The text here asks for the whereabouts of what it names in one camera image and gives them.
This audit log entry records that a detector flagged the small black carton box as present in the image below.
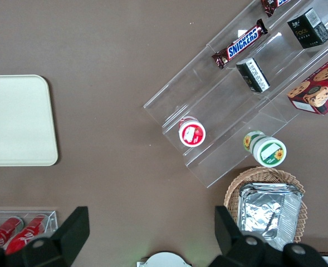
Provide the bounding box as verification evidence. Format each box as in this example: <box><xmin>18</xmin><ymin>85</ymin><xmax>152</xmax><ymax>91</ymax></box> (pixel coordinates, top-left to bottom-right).
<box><xmin>236</xmin><ymin>57</ymin><xmax>271</xmax><ymax>94</ymax></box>
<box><xmin>286</xmin><ymin>7</ymin><xmax>328</xmax><ymax>50</ymax></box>

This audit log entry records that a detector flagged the red lid yogurt cup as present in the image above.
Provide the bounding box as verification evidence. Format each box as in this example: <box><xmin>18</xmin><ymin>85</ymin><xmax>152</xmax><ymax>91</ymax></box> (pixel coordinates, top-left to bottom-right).
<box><xmin>178</xmin><ymin>115</ymin><xmax>207</xmax><ymax>148</ymax></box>

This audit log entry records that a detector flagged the aluminium foil container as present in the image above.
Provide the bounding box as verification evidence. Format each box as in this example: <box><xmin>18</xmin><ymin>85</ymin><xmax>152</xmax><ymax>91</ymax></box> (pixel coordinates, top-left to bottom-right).
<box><xmin>238</xmin><ymin>181</ymin><xmax>304</xmax><ymax>251</ymax></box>

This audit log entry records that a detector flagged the red cola bottle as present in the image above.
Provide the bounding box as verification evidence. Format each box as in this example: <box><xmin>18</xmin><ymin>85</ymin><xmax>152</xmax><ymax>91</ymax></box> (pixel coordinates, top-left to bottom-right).
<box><xmin>0</xmin><ymin>217</ymin><xmax>24</xmax><ymax>251</ymax></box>
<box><xmin>5</xmin><ymin>215</ymin><xmax>46</xmax><ymax>255</ymax></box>

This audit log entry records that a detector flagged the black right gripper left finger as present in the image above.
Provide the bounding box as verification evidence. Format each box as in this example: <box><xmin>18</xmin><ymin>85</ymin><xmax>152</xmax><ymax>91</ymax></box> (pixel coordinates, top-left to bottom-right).
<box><xmin>21</xmin><ymin>206</ymin><xmax>91</xmax><ymax>267</ymax></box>

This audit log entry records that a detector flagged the green lid yogurt cup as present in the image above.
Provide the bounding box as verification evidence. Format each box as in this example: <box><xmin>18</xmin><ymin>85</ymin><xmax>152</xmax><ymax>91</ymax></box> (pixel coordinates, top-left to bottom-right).
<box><xmin>242</xmin><ymin>130</ymin><xmax>287</xmax><ymax>168</ymax></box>

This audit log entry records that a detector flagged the red plaid cookie box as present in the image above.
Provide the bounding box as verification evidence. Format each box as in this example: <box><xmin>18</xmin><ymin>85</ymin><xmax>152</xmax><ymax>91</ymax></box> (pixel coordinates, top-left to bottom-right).
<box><xmin>287</xmin><ymin>51</ymin><xmax>328</xmax><ymax>116</ymax></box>

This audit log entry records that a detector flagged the beige rectangular tray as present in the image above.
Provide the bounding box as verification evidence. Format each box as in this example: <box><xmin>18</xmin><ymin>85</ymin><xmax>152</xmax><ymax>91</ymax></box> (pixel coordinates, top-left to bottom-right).
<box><xmin>0</xmin><ymin>74</ymin><xmax>60</xmax><ymax>167</ymax></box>

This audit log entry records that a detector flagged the Snickers chocolate bar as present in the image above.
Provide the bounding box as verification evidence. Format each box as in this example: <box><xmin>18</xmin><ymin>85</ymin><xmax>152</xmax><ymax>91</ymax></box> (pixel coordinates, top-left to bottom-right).
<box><xmin>260</xmin><ymin>0</ymin><xmax>293</xmax><ymax>18</ymax></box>
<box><xmin>211</xmin><ymin>18</ymin><xmax>269</xmax><ymax>70</ymax></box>

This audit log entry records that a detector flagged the light wicker basket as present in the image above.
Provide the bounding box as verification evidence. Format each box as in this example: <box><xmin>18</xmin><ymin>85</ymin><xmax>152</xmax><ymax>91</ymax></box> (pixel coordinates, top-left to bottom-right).
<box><xmin>224</xmin><ymin>166</ymin><xmax>308</xmax><ymax>251</ymax></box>

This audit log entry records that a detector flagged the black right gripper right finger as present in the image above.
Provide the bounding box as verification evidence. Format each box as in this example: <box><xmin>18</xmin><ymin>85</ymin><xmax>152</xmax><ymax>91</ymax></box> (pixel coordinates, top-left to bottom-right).
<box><xmin>214</xmin><ymin>205</ymin><xmax>286</xmax><ymax>267</ymax></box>

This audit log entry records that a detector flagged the clear acrylic bottle rack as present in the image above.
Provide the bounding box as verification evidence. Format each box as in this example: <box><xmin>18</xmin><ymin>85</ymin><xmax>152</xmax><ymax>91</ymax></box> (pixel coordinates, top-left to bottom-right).
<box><xmin>0</xmin><ymin>210</ymin><xmax>58</xmax><ymax>251</ymax></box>

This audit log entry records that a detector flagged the clear acrylic stepped stand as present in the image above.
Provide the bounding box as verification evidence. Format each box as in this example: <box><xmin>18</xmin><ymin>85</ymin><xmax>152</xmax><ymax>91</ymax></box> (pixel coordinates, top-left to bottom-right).
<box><xmin>143</xmin><ymin>0</ymin><xmax>328</xmax><ymax>190</ymax></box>

